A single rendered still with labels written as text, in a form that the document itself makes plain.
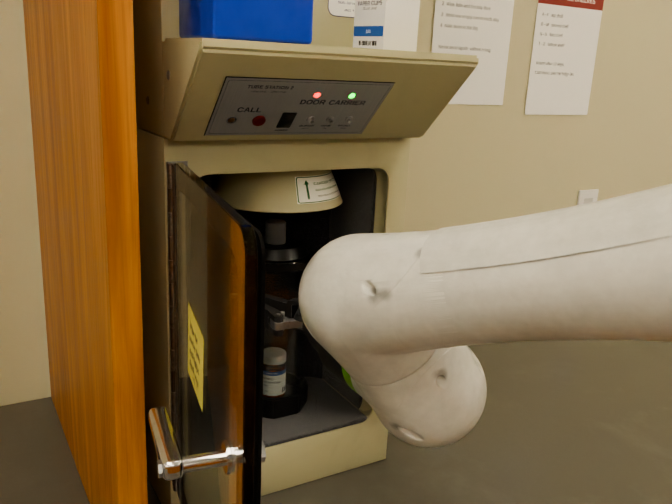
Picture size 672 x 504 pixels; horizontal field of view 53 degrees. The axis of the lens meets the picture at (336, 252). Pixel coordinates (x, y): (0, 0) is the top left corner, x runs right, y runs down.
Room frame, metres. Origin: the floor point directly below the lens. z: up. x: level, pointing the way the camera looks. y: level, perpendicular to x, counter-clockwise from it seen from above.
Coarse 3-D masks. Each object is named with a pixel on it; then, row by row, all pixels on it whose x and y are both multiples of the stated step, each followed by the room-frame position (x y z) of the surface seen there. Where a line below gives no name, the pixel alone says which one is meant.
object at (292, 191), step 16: (224, 176) 0.85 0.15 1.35; (240, 176) 0.83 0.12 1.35; (256, 176) 0.82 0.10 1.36; (272, 176) 0.82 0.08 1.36; (288, 176) 0.82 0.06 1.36; (304, 176) 0.83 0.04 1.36; (320, 176) 0.84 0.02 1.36; (224, 192) 0.83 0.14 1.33; (240, 192) 0.82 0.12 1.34; (256, 192) 0.81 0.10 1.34; (272, 192) 0.81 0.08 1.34; (288, 192) 0.81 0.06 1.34; (304, 192) 0.82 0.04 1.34; (320, 192) 0.83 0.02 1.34; (336, 192) 0.87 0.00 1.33; (240, 208) 0.81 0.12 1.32; (256, 208) 0.80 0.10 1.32; (272, 208) 0.80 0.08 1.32; (288, 208) 0.80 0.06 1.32; (304, 208) 0.81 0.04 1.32; (320, 208) 0.82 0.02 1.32
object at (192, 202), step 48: (192, 192) 0.59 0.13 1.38; (192, 240) 0.59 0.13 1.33; (240, 240) 0.43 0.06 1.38; (192, 288) 0.59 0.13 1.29; (240, 288) 0.43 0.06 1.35; (240, 336) 0.42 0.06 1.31; (192, 384) 0.60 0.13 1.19; (240, 384) 0.42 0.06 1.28; (192, 432) 0.60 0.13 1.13; (240, 432) 0.42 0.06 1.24; (192, 480) 0.60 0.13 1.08; (240, 480) 0.42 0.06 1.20
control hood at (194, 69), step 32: (192, 64) 0.63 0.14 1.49; (224, 64) 0.63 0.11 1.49; (256, 64) 0.65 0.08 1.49; (288, 64) 0.66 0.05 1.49; (320, 64) 0.68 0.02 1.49; (352, 64) 0.70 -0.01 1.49; (384, 64) 0.71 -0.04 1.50; (416, 64) 0.73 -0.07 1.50; (448, 64) 0.75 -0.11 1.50; (192, 96) 0.65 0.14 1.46; (416, 96) 0.78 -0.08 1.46; (448, 96) 0.80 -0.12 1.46; (192, 128) 0.68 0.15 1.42; (384, 128) 0.80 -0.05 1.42; (416, 128) 0.83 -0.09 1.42
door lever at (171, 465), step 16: (160, 416) 0.50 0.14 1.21; (160, 432) 0.47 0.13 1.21; (160, 448) 0.45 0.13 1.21; (176, 448) 0.45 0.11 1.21; (224, 448) 0.45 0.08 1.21; (160, 464) 0.43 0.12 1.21; (176, 464) 0.43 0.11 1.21; (192, 464) 0.44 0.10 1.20; (208, 464) 0.44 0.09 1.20; (224, 464) 0.45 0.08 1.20
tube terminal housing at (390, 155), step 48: (144, 0) 0.76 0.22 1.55; (144, 48) 0.76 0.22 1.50; (144, 96) 0.77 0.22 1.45; (144, 144) 0.77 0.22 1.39; (192, 144) 0.72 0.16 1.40; (240, 144) 0.75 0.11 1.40; (288, 144) 0.78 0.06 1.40; (336, 144) 0.82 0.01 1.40; (384, 144) 0.85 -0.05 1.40; (144, 192) 0.78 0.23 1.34; (384, 192) 0.89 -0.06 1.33; (144, 240) 0.78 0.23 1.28; (144, 288) 0.79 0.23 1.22; (144, 336) 0.79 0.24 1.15; (144, 384) 0.80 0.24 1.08; (336, 432) 0.83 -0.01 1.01; (384, 432) 0.87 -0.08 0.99; (288, 480) 0.79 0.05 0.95
